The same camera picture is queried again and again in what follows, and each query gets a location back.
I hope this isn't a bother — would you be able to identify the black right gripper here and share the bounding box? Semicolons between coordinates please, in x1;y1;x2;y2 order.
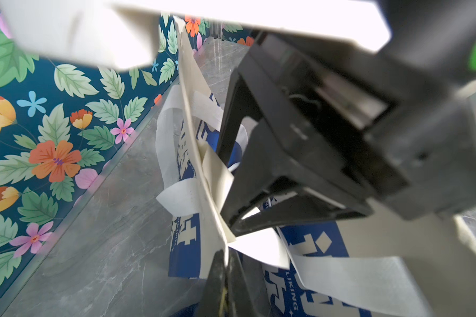
218;32;476;236

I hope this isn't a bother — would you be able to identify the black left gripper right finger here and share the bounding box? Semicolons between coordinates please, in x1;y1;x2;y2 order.
227;249;258;317

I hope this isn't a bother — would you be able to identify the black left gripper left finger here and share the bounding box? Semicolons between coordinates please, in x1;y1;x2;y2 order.
196;250;227;317

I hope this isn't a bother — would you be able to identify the white receipt bag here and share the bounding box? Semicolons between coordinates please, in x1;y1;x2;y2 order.
197;141;290;269

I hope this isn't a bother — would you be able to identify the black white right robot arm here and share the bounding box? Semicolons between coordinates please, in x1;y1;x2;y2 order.
216;1;476;236

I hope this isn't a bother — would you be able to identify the back right blue white bag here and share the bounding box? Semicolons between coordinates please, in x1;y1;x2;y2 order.
155;17;225;279

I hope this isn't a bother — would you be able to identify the blue white bag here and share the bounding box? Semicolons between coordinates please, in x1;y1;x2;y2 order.
155;17;225;279
263;206;476;316

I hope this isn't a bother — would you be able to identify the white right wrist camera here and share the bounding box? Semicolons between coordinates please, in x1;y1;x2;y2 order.
0;1;392;71

